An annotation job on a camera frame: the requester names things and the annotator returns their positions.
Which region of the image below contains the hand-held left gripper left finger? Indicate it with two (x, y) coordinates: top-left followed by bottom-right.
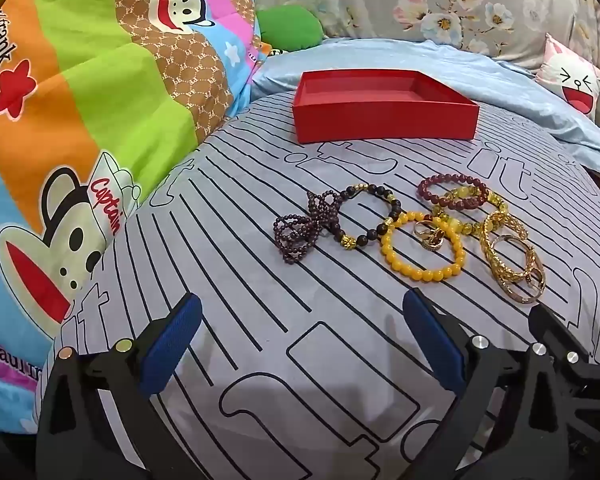
(35, 292), (204, 480)

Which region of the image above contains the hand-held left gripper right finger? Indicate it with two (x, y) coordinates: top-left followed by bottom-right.
(402, 289), (568, 480)

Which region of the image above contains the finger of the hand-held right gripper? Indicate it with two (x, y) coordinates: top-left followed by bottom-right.
(528, 304), (600, 401)

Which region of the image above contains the thin gold bangle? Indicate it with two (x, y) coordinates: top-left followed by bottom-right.
(495, 234), (547, 306)

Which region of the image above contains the yellow bead bracelet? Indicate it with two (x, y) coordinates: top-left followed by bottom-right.
(380, 211), (467, 284)

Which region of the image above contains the gold filigree bangle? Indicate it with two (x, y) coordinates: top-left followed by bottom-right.
(479, 211), (531, 282)

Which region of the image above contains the black and gold bead bracelet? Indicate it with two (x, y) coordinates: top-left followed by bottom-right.
(325, 184), (407, 252)

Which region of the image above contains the yellow-green bead bracelet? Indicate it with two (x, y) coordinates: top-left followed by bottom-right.
(432, 186), (504, 237)

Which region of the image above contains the maroon bead bracelet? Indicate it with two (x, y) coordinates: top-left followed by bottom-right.
(416, 173), (490, 211)

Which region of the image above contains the dark purple bead bracelet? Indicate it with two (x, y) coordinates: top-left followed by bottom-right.
(273, 190), (347, 264)

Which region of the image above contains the red cardboard box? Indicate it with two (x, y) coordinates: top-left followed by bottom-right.
(292, 70), (481, 145)

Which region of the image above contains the grey striped bedsheet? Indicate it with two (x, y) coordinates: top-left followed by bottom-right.
(32, 87), (600, 480)

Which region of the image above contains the white cartoon face cushion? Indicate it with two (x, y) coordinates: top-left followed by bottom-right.
(536, 34), (600, 121)

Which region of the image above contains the light blue blanket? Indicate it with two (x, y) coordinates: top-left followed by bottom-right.
(250, 39), (600, 182)

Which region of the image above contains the cartoon monkey quilt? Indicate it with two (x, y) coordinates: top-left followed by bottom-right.
(0, 0), (262, 433)

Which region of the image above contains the green plush toy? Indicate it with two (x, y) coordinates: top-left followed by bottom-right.
(256, 6), (324, 54)

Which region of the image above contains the floral pillow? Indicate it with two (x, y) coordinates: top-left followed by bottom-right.
(252, 0), (600, 75)

